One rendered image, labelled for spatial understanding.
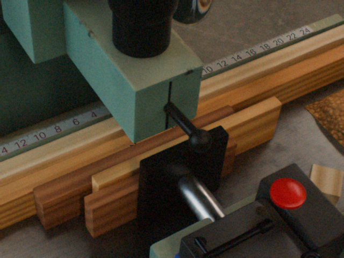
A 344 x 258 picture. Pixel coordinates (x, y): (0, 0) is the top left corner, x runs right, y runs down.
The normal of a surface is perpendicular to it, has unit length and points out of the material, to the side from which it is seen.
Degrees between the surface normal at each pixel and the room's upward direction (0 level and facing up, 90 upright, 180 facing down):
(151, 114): 90
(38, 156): 0
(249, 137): 90
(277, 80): 0
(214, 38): 0
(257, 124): 90
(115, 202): 90
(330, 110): 30
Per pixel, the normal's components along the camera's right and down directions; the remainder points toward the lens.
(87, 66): -0.85, 0.36
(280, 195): -0.06, -0.58
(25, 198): 0.53, 0.66
